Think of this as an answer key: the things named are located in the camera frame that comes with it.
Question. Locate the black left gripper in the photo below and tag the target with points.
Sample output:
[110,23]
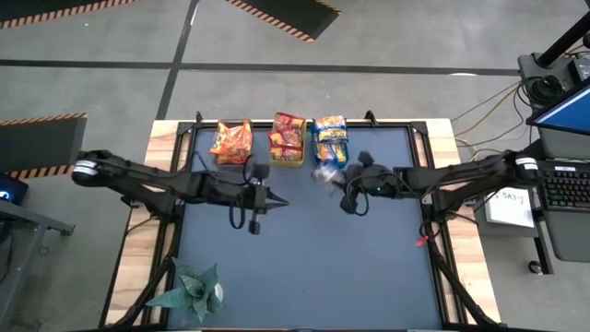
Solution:
[230,191]

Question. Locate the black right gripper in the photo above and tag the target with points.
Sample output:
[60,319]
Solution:
[378,182]

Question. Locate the blue plastic bin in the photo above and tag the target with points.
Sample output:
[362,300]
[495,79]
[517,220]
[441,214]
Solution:
[343,162]

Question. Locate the silver blue Maruchan ramen pack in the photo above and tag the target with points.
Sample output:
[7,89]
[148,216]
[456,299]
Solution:
[322,175]

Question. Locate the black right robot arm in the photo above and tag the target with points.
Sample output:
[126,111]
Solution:
[461,175]

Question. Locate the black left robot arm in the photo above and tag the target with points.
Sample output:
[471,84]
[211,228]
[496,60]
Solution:
[138,175]

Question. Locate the yellow plastic bin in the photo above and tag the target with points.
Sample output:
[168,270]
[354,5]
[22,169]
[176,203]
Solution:
[288,164]

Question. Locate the blue table mat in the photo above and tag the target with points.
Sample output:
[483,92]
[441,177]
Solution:
[322,276]

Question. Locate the red tag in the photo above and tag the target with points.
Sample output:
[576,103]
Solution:
[422,240]

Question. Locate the green artificial succulent plant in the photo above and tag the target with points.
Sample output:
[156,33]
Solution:
[198,292]

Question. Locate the white paper label sheet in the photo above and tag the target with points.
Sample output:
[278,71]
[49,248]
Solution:
[511,209]

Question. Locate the black hazard-striped floor mat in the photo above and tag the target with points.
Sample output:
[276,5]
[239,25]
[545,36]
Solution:
[41,145]
[295,16]
[37,7]

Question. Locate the black diagonal cart strut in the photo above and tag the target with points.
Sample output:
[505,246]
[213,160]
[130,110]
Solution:
[532,147]

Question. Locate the black caster wheel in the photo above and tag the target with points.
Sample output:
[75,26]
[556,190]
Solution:
[536,267]

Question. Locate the grey stand base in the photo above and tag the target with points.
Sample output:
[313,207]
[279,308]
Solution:
[530,69]

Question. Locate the laptop computer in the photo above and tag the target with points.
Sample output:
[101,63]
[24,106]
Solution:
[564,147]

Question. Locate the black keyboard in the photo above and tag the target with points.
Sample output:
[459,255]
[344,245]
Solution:
[569,189]

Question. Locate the monitor with blue screen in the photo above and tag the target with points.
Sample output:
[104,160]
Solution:
[567,115]

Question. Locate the grey utility cart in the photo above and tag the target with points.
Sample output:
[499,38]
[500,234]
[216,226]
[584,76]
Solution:
[27,258]

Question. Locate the black stand pole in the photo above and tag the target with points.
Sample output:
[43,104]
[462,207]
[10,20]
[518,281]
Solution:
[564,41]

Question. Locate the black device with blue light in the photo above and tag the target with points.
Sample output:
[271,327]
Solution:
[14,191]

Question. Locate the black aluminium table frame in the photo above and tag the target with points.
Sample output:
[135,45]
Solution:
[392,125]

